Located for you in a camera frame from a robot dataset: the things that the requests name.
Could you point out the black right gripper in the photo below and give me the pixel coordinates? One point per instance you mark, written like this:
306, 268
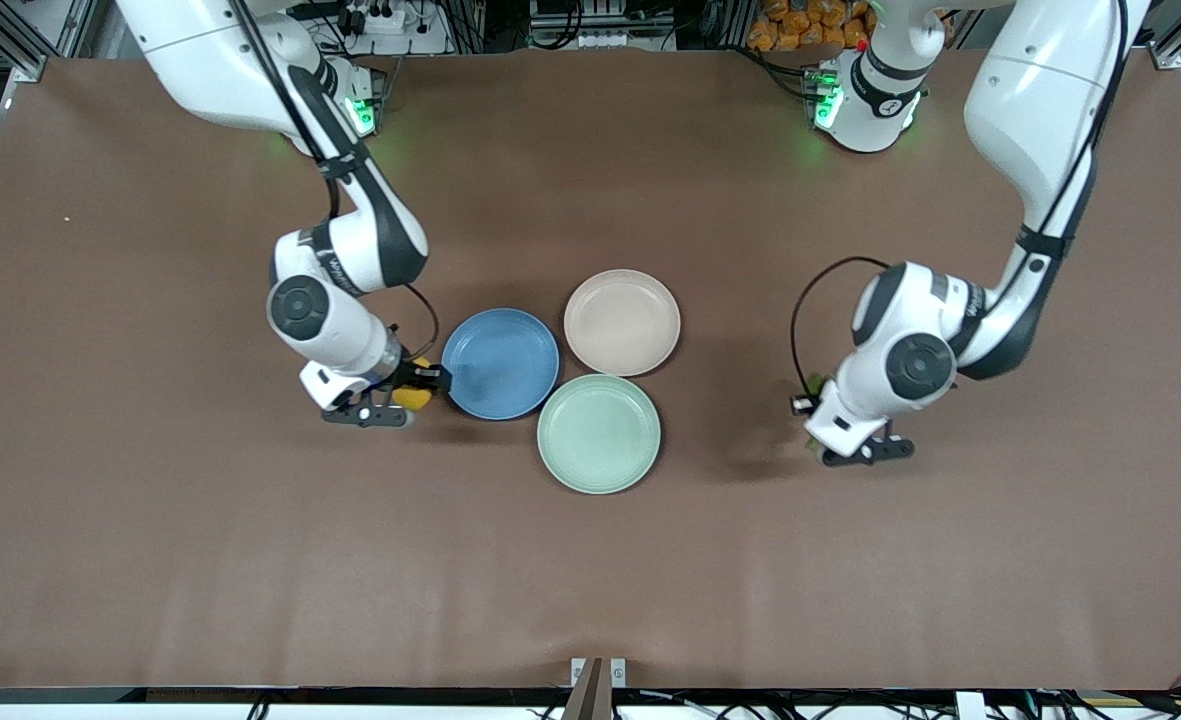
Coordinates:
416, 376

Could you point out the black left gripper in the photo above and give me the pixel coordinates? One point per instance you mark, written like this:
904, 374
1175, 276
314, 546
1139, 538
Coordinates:
808, 403

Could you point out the green lettuce leaf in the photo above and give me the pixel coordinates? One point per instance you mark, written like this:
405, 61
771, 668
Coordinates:
816, 383

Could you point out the yellow lemon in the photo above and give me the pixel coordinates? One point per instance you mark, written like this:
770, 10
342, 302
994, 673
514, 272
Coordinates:
412, 400

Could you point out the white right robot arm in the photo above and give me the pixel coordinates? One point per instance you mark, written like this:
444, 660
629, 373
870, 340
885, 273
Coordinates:
350, 240

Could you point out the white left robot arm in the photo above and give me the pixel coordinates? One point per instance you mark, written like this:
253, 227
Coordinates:
1030, 120

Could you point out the blue plate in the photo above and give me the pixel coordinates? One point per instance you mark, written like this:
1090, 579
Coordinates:
505, 365

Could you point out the light green plate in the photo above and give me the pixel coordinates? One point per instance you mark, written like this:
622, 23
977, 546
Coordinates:
599, 435

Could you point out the beige pink plate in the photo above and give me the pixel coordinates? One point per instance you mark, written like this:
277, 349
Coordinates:
622, 322

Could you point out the brown table cover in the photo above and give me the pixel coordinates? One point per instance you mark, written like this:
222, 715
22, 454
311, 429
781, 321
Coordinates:
590, 570

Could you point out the white power strip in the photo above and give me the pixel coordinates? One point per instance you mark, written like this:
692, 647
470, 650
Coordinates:
375, 18

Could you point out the white electronics block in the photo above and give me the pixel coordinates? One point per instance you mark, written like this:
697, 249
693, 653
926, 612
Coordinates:
585, 25

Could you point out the metal bracket with brown post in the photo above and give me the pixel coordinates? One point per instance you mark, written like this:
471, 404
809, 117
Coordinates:
597, 685

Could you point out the aluminium frame profile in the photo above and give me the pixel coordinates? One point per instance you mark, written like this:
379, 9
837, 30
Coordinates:
20, 40
1178, 35

